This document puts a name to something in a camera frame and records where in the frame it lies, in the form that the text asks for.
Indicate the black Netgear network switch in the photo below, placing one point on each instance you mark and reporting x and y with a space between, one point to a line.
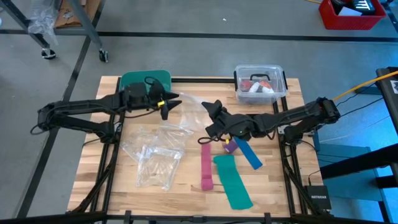
317 198

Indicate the black side table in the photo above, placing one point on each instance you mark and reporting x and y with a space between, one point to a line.
388 93

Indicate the black caster wheel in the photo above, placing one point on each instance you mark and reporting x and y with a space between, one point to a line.
103 56
48 53

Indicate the black aluminium table frame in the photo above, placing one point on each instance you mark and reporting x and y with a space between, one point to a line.
287 174

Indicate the red plastic crate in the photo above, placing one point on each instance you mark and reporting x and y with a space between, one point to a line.
351 22

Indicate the teal plastic bin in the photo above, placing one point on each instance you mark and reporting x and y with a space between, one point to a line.
136 77

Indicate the clear plastic storage box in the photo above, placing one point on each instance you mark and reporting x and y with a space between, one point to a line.
259 97

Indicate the teal green bandage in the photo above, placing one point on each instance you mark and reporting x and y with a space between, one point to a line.
231 183

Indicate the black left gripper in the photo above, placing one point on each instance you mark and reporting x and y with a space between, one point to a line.
136 96

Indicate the red bandage roll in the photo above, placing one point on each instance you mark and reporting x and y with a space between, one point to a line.
246 86

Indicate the black device with white stripes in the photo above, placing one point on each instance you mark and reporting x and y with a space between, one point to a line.
362 5

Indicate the clear zip bag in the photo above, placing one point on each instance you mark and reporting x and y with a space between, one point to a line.
177 134
192 109
158 169
135 143

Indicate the orange and white bandage roll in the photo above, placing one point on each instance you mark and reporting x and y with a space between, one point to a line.
266 86

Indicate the blue bandage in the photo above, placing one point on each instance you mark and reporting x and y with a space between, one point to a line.
250 155

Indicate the purple bandage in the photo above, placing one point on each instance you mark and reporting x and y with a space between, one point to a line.
231 147

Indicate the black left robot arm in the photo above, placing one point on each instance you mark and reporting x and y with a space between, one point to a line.
77 105

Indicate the crumpled clear plastic wrap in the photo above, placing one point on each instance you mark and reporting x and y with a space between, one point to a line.
42 20

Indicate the grey metal cart frame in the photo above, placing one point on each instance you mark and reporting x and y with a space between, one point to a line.
85 21

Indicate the pink bandage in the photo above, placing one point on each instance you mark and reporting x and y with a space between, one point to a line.
206 165

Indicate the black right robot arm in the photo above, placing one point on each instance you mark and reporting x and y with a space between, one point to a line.
295 113

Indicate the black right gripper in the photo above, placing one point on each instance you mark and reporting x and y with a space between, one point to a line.
230 126

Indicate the brown cardboard box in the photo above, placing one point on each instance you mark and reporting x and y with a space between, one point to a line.
70 14

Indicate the white paper sheet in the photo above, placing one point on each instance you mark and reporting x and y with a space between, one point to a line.
348 12

